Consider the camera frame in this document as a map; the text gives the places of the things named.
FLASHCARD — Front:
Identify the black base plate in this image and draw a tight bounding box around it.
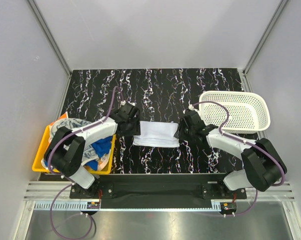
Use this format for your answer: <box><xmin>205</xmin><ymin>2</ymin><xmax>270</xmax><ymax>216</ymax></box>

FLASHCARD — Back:
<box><xmin>69</xmin><ymin>173</ymin><xmax>247</xmax><ymax>211</ymax></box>

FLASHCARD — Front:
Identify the white perforated basket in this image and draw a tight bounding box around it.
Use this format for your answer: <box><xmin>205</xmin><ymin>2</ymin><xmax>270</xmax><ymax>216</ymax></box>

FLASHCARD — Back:
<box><xmin>198</xmin><ymin>90</ymin><xmax>271</xmax><ymax>134</ymax></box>

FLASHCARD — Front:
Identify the orange towel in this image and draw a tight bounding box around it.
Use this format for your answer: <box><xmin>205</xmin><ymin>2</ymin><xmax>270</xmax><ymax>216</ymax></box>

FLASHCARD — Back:
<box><xmin>44</xmin><ymin>111</ymin><xmax>69</xmax><ymax>151</ymax></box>

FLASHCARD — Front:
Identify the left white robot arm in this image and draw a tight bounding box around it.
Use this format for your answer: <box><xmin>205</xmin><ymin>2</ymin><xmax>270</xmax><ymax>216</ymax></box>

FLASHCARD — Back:
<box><xmin>43</xmin><ymin>102</ymin><xmax>141</xmax><ymax>198</ymax></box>

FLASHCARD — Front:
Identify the white slotted cable duct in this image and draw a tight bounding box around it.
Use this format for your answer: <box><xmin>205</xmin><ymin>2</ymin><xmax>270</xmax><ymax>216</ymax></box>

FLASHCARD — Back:
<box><xmin>34</xmin><ymin>200</ymin><xmax>100</xmax><ymax>211</ymax></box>

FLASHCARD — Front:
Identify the pink white towel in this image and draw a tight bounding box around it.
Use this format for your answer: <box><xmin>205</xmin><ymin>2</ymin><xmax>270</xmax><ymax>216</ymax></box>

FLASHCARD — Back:
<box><xmin>97</xmin><ymin>154</ymin><xmax>110</xmax><ymax>174</ymax></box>

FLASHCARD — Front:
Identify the blue patterned grey towel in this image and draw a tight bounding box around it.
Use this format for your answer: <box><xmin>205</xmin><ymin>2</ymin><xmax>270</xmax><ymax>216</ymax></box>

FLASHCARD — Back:
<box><xmin>48</xmin><ymin>118</ymin><xmax>100</xmax><ymax>171</ymax></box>

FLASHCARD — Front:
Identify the yellow plastic bin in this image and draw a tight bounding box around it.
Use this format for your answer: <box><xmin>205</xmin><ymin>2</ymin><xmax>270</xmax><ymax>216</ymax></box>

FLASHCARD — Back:
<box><xmin>32</xmin><ymin>125</ymin><xmax>116</xmax><ymax>175</ymax></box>

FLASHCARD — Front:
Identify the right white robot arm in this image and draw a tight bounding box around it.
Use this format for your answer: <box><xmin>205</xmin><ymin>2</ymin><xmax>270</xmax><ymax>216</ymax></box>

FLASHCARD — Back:
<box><xmin>174</xmin><ymin>110</ymin><xmax>287</xmax><ymax>198</ymax></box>

